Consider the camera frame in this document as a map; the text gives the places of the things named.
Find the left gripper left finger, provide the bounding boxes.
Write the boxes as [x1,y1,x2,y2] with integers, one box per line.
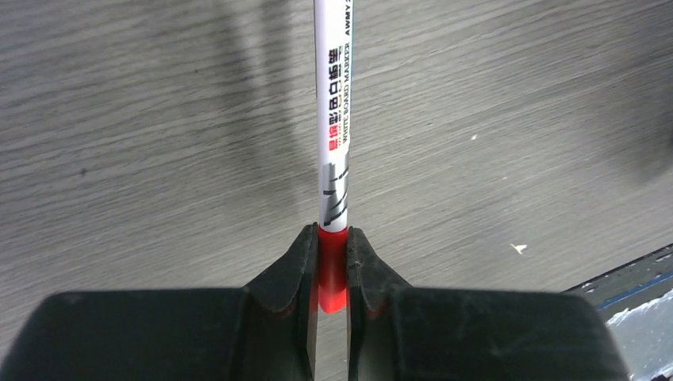
[1,225,317,380]

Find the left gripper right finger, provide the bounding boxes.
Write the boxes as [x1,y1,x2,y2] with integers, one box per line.
[347,228,629,380]

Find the red marker cap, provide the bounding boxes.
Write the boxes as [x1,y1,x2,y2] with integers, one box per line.
[318,228,348,314]

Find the red whiteboard marker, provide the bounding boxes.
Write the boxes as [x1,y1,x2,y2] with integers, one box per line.
[313,0,354,233]

